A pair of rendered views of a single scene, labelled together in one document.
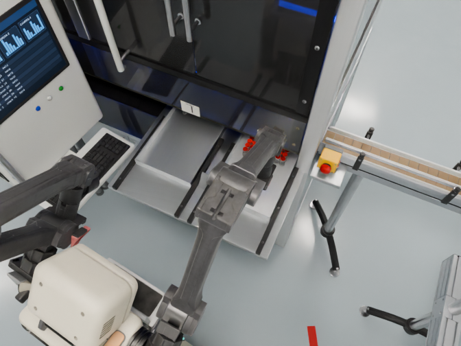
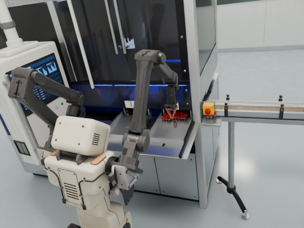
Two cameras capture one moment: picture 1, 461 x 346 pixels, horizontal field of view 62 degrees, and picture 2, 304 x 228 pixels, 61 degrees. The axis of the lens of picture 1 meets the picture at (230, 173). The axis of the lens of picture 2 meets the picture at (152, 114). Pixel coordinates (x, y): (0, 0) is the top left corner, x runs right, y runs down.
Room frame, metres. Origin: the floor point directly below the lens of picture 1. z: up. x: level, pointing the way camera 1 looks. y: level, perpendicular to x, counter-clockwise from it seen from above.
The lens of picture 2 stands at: (-0.76, 0.07, 1.87)
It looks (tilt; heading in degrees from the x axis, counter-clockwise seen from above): 28 degrees down; 358
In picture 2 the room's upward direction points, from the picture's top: 9 degrees counter-clockwise
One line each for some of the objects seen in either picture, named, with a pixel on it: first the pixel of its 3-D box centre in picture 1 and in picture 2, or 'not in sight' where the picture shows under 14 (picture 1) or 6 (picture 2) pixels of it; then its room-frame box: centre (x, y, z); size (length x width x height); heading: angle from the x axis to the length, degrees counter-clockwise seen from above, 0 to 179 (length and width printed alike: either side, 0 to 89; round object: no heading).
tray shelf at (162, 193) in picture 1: (211, 173); (146, 133); (0.81, 0.08, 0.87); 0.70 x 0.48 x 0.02; 64
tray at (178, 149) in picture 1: (182, 142); (128, 124); (0.95, 0.20, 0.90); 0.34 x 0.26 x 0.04; 154
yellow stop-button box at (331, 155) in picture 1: (329, 158); (208, 107); (0.79, -0.38, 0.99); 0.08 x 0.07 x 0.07; 154
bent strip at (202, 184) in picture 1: (197, 190); not in sight; (0.71, 0.13, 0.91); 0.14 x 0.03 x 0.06; 153
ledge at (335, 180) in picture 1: (329, 169); (212, 120); (0.83, -0.41, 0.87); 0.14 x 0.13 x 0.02; 154
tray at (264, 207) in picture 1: (256, 171); (171, 126); (0.80, -0.10, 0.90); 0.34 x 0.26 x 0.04; 154
